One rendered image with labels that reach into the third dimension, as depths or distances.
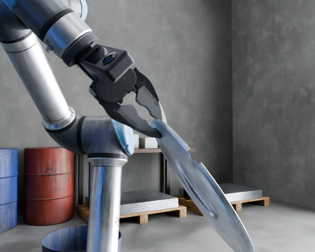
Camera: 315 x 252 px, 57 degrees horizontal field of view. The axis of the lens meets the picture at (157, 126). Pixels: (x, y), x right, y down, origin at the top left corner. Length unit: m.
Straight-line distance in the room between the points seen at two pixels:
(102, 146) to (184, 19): 4.73
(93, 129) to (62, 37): 0.39
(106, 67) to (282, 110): 4.64
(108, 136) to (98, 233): 0.26
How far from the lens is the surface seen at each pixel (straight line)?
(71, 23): 0.52
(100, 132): 0.83
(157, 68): 4.89
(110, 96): 0.49
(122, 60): 0.43
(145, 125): 0.50
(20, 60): 0.73
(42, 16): 0.52
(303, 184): 4.82
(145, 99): 0.51
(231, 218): 0.42
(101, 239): 0.84
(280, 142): 5.00
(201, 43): 5.51
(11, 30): 0.69
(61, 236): 1.92
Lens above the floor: 1.03
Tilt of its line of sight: 2 degrees up
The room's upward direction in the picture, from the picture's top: straight up
